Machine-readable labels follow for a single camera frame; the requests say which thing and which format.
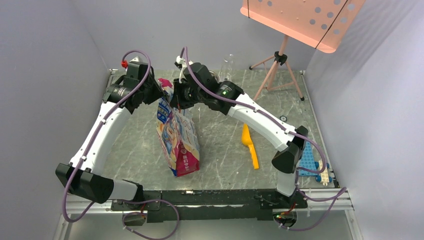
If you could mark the blue building base plate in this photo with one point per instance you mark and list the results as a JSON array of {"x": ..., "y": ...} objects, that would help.
[{"x": 307, "y": 161}]

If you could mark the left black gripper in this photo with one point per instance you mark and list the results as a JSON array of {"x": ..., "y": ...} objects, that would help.
[{"x": 157, "y": 93}]

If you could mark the colourful pet food bag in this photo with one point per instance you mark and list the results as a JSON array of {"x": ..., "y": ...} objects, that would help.
[{"x": 177, "y": 134}]

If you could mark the pink music stand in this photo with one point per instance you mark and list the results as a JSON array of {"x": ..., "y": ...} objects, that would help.
[{"x": 320, "y": 24}]

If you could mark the yellow plastic scoop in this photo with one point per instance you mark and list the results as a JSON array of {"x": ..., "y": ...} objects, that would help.
[{"x": 247, "y": 141}]

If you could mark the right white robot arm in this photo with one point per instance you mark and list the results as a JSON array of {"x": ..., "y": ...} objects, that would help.
[{"x": 198, "y": 85}]

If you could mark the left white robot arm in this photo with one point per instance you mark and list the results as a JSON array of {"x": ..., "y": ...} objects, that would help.
[{"x": 82, "y": 176}]

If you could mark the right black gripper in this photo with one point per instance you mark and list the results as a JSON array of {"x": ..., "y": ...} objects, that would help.
[{"x": 178, "y": 99}]

